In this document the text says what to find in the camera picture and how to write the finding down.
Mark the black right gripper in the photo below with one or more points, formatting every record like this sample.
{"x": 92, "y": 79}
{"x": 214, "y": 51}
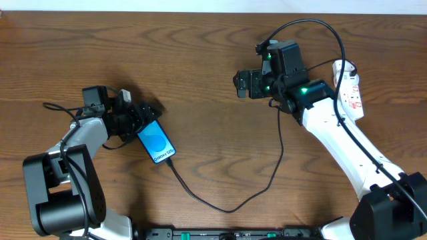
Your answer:
{"x": 254, "y": 84}

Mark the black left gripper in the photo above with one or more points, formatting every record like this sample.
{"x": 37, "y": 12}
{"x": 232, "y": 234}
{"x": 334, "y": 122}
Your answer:
{"x": 143, "y": 116}

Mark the blue Galaxy smartphone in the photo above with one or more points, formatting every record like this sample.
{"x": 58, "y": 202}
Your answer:
{"x": 156, "y": 142}

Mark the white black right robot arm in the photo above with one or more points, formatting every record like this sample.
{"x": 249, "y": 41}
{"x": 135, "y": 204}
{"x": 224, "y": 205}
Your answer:
{"x": 392, "y": 204}

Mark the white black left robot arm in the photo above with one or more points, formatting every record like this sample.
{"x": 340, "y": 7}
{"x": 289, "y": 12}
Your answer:
{"x": 64, "y": 193}

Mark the white power strip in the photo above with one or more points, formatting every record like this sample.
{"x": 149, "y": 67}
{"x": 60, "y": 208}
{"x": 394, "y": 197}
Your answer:
{"x": 349, "y": 93}

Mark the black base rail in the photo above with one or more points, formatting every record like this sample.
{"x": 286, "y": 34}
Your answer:
{"x": 230, "y": 234}

